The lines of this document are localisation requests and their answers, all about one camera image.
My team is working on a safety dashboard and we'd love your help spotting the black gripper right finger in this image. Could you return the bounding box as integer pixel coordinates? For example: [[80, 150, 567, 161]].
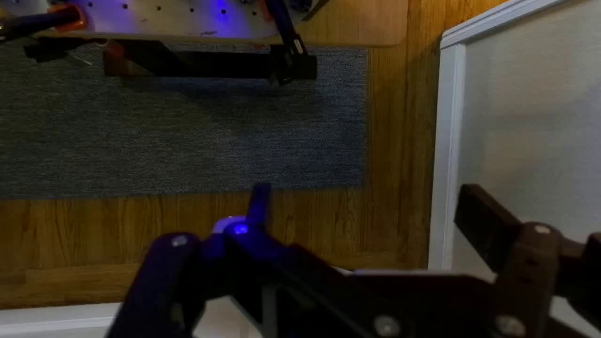
[[454, 184, 601, 338]]

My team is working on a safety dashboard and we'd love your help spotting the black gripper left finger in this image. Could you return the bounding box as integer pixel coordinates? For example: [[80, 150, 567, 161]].
[[107, 184, 351, 338]]

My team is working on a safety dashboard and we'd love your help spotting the white panel door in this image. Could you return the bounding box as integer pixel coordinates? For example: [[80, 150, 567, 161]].
[[428, 0, 601, 276]]

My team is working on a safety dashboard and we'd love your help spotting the white baseboard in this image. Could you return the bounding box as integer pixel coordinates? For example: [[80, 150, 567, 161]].
[[0, 298, 261, 338]]

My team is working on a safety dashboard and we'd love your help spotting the grey floor rug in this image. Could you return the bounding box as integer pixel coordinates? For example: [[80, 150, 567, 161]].
[[0, 45, 366, 199]]

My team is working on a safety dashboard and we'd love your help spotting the robot mobile base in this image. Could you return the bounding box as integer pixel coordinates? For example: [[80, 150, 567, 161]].
[[0, 0, 328, 84]]

